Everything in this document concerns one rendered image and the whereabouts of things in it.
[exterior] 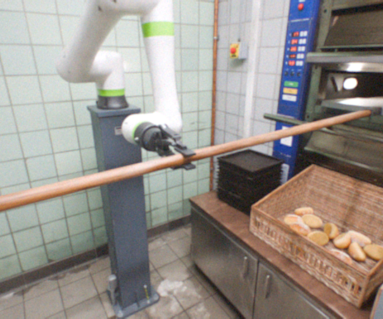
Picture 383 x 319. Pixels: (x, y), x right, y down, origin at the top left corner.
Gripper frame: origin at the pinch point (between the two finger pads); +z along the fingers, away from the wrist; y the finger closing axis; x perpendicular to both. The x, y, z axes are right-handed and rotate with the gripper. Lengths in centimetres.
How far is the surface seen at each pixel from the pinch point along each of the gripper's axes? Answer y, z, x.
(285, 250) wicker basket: 56, -3, -54
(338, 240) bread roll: 54, 8, -76
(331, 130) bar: 1, 2, -64
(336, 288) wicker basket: 57, 21, -54
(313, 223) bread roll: 55, -8, -81
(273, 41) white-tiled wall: -33, -65, -100
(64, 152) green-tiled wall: 32, -119, 17
